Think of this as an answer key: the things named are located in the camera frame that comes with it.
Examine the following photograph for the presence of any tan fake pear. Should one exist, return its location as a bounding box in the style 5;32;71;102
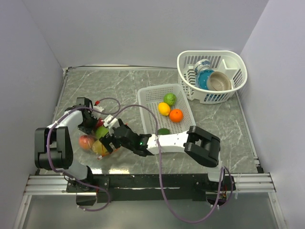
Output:
91;140;109;156

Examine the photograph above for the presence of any clear zip top bag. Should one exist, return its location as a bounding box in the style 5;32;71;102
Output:
78;118;111;160

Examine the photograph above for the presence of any pink red fake peach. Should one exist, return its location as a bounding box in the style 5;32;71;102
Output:
79;135;95;151

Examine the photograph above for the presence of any dark green fake lime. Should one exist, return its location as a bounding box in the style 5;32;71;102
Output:
157;128;170;135

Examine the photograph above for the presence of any white perforated plastic tray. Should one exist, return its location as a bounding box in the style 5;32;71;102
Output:
137;83;196;134

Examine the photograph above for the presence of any yellow fake lemon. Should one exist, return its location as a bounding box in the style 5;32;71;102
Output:
158;102;171;116

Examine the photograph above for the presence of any fake orange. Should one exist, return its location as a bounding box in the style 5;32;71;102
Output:
169;109;183;123

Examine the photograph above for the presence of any light green bumpy fruit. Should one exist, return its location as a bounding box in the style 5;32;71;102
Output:
163;93;176;106

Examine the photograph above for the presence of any green fake apple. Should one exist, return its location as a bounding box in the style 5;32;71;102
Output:
95;126;109;140

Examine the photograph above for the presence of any red fake apple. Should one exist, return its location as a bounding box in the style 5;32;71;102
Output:
95;118;104;128

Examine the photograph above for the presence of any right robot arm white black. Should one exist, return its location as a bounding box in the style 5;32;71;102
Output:
99;119;225;190

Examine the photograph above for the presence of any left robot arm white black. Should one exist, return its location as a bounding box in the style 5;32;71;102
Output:
34;97;98;192

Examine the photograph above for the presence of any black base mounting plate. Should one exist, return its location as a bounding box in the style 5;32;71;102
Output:
66;174;236;206

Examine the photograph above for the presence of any teal bowl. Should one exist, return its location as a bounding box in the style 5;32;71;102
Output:
195;70;214;90

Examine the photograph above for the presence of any blue white porcelain cup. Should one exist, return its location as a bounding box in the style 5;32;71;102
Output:
193;59;211;74

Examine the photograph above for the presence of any white oval dish basket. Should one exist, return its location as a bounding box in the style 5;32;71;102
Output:
177;51;248;104

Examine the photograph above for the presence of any beige ceramic bowl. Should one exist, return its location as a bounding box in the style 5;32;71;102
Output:
207;72;232;91

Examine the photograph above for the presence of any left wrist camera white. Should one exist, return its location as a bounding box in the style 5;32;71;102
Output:
91;101;104;119

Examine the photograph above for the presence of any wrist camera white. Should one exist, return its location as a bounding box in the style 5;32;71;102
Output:
91;101;104;119
103;115;120;128

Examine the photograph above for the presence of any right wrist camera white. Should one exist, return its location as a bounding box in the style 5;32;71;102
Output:
103;115;120;128

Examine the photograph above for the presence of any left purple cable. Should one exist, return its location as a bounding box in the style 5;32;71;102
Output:
45;97;122;212

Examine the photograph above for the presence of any purple cable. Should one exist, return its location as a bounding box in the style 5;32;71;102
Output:
45;97;122;212
104;104;234;224

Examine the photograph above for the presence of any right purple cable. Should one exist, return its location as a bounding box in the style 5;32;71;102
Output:
104;104;234;224

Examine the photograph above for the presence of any aluminium rail frame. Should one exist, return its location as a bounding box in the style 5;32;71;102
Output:
13;66;286;229

